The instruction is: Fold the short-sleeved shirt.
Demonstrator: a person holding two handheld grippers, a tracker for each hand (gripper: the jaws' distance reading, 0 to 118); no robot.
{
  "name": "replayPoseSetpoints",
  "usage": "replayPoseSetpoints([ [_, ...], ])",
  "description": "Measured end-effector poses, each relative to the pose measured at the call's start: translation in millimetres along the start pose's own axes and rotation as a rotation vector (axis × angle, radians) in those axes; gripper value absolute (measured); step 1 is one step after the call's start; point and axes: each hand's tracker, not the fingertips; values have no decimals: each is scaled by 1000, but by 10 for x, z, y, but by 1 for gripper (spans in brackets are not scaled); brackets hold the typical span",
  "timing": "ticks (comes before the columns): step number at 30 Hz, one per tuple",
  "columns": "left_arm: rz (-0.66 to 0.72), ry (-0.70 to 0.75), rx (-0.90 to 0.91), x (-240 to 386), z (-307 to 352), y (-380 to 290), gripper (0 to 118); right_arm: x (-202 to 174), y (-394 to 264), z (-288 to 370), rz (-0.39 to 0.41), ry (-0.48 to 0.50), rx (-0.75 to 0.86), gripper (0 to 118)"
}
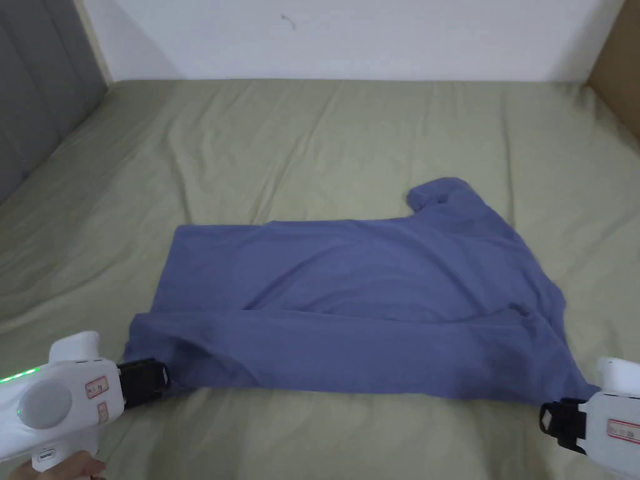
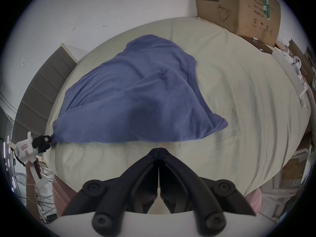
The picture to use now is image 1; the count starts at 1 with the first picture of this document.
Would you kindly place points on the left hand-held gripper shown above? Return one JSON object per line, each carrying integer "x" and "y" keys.
{"x": 65, "y": 395}

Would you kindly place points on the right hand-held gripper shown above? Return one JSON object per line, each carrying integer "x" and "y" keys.
{"x": 617, "y": 425}

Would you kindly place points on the blue shirt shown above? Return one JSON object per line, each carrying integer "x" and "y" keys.
{"x": 350, "y": 300}

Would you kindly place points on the person's left hand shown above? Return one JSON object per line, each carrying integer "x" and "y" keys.
{"x": 60, "y": 469}

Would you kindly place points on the bed with pale green sheet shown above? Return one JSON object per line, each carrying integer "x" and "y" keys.
{"x": 300, "y": 145}

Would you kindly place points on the grey padded headboard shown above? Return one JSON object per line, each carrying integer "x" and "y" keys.
{"x": 40, "y": 75}

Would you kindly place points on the brown board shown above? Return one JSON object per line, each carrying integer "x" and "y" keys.
{"x": 620, "y": 55}

